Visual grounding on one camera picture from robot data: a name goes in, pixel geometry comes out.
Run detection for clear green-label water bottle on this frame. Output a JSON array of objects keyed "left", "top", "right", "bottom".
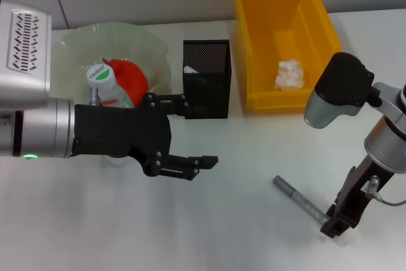
[{"left": 86, "top": 63, "right": 134, "bottom": 167}]

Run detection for green wavy glass fruit plate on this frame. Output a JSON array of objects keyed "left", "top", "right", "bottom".
[{"left": 50, "top": 22, "right": 174, "bottom": 107}]

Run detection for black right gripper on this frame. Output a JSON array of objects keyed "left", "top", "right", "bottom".
[{"left": 319, "top": 155, "right": 396, "bottom": 239}]

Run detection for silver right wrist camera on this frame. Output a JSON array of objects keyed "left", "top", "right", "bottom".
[{"left": 303, "top": 51, "right": 376, "bottom": 129}]

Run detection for white paper ball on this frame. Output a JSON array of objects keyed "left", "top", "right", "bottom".
[{"left": 274, "top": 58, "right": 305, "bottom": 91}]

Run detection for black mesh pen holder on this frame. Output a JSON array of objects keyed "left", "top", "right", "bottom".
[{"left": 182, "top": 39, "right": 232, "bottom": 120}]

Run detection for yellow plastic bin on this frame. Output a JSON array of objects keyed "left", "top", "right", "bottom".
[{"left": 231, "top": 0, "right": 343, "bottom": 116}]

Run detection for silver grey pen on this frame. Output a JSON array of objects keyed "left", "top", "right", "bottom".
[{"left": 273, "top": 175, "right": 330, "bottom": 225}]

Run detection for red-orange toy orange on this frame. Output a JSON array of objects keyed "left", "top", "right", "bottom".
[{"left": 101, "top": 57, "right": 150, "bottom": 107}]

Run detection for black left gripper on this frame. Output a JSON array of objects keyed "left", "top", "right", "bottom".
[{"left": 71, "top": 92, "right": 219, "bottom": 182}]

